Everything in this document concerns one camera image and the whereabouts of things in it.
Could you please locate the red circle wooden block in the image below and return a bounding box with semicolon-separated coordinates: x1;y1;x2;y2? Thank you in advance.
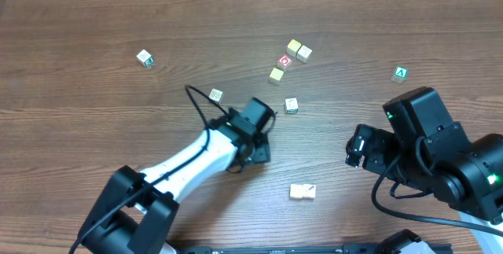
277;54;293;72

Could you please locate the white block at top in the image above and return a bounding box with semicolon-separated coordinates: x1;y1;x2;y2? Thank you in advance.
296;45;312;64

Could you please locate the white block with red stroke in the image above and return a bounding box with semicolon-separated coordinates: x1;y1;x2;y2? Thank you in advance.
303;184;317;199

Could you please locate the white block with green side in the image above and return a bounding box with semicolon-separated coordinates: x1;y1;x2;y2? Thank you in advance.
137;50;154;68

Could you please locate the yellow top wooden block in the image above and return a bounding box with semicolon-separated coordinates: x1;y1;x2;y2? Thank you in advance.
289;184;305;200

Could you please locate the yellow block near centre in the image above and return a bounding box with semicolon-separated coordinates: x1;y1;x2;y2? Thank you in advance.
269;68;285;85

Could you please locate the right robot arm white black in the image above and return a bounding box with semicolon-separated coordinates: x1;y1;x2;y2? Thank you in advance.
346;87;502;253

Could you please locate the green letter wooden block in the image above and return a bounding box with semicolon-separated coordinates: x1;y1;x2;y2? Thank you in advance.
391;66;409;83

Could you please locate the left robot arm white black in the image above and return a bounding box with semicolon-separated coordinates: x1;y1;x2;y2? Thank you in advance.
71;98;275;254

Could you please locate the yellow block at top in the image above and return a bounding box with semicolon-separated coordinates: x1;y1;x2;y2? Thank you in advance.
286;39;302;57

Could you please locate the white block with green edge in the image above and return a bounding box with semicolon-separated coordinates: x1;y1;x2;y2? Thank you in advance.
285;98;299;114

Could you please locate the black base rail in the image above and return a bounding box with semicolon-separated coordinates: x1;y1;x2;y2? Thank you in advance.
172;242;453;254

